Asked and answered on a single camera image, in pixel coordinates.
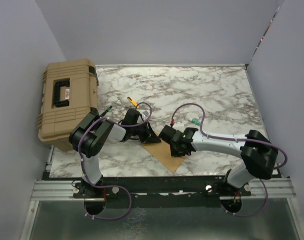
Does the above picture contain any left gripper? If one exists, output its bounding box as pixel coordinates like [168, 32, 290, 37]
[130, 120, 160, 144]

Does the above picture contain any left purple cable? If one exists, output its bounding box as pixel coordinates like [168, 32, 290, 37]
[77, 101, 152, 221]

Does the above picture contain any green black pen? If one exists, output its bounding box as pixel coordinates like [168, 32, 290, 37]
[100, 105, 113, 118]

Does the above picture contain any green white glue stick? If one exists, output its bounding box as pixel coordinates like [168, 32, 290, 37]
[189, 118, 200, 126]

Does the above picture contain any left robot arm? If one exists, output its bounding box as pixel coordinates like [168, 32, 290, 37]
[69, 108, 161, 198]

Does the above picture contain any tan plastic tool case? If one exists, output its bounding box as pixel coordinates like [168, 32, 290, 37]
[38, 58, 99, 152]

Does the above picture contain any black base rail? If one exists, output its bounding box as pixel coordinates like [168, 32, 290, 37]
[73, 175, 251, 209]

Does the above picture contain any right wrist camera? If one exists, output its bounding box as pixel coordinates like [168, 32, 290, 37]
[171, 121, 185, 132]

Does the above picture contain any aluminium frame rail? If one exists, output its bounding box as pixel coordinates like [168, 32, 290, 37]
[31, 180, 80, 201]

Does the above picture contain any yellow utility knife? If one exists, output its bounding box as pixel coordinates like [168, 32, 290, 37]
[127, 97, 139, 109]

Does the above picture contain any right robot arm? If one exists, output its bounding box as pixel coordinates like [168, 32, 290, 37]
[159, 125, 278, 196]

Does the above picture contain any brown paper envelope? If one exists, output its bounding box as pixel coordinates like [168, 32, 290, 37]
[142, 140, 185, 173]

